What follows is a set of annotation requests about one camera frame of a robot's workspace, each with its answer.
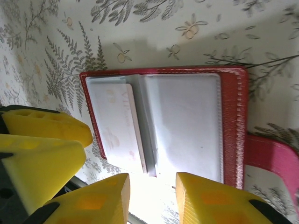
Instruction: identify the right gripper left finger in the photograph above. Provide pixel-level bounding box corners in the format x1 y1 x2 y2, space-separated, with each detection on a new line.
25 173 130 224

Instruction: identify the red card holder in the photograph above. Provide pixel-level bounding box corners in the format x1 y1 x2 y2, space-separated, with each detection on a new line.
79 66 299 199

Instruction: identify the white VIP card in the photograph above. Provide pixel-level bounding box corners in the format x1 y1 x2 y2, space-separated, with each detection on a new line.
92 83 148 175

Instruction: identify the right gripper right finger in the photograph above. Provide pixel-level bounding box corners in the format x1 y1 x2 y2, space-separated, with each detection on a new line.
175 172 294 224

